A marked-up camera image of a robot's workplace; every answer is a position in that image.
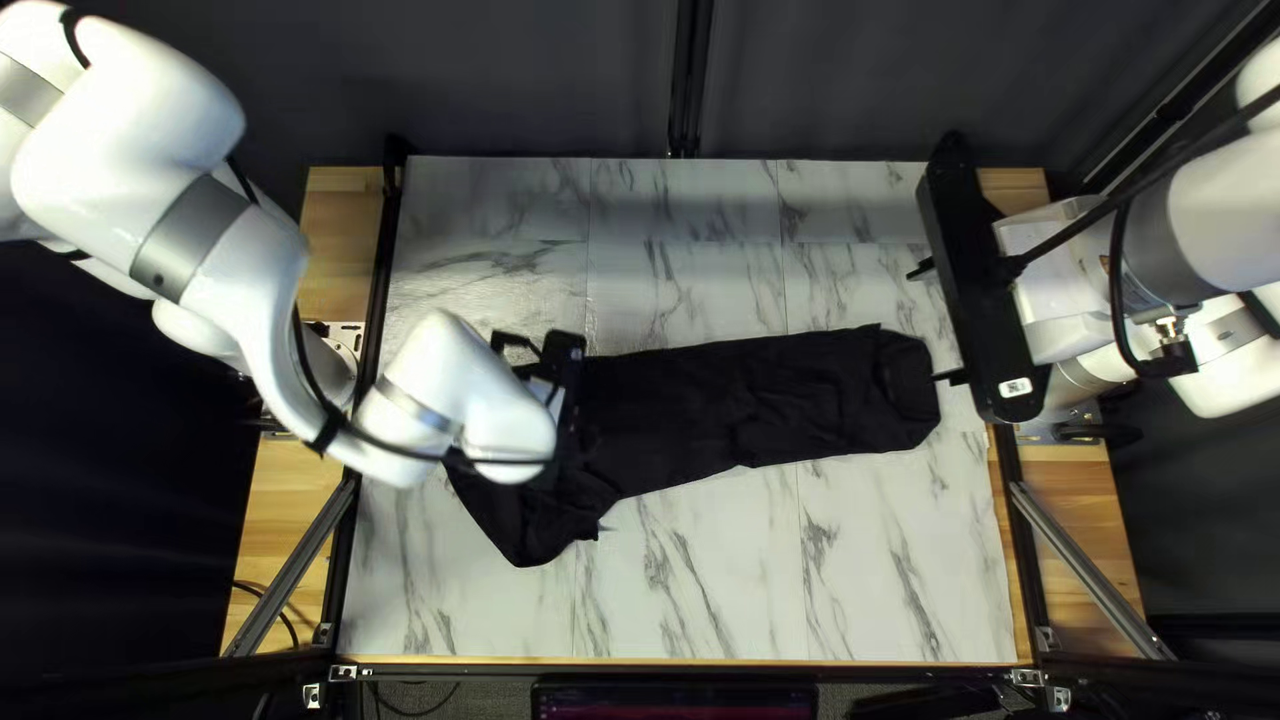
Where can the black t-shirt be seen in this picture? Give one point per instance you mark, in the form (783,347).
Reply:
(720,410)

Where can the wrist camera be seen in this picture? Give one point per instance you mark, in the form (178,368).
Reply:
(960,250)
(565,350)

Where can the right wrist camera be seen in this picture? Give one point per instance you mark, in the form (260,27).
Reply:
(960,250)

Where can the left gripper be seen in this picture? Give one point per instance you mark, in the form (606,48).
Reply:
(552,400)

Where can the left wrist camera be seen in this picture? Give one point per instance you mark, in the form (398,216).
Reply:
(565,350)

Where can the laptop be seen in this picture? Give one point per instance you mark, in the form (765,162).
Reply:
(670,705)

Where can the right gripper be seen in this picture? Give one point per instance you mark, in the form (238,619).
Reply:
(1060,270)

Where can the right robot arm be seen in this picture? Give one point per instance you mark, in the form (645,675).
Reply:
(1230,220)

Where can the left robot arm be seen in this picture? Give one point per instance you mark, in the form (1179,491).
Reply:
(120,120)

